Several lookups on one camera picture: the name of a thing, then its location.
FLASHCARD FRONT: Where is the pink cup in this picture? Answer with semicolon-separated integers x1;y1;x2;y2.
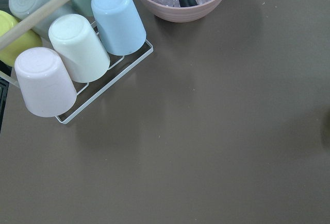
14;47;77;117

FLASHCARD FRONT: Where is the cream white cup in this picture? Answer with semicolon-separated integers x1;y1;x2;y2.
48;14;110;83

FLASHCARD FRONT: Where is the grey cup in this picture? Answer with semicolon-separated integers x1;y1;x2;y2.
9;0;74;40

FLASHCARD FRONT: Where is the white wire cup rack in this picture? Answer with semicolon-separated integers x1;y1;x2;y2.
1;0;154;124

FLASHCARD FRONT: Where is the yellow cup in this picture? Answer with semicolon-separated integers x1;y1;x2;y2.
1;10;42;67

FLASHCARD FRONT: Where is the light blue cup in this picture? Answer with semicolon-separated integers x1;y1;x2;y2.
91;0;146;56

